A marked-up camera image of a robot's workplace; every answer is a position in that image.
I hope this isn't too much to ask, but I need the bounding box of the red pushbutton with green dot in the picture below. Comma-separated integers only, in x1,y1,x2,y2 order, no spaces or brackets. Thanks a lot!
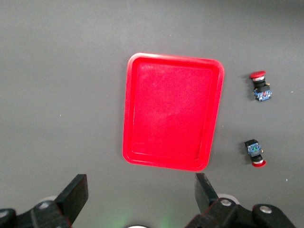
244,139,267,168

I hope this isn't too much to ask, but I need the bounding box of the red plastic tray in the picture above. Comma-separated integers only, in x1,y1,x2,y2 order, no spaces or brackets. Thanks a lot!
122,52,225,172

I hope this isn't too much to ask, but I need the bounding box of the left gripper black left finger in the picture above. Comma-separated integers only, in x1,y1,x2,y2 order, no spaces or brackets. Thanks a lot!
0,174,89,228

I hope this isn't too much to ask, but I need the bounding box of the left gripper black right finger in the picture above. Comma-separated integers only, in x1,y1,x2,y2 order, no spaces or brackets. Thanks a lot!
185,172,297,228

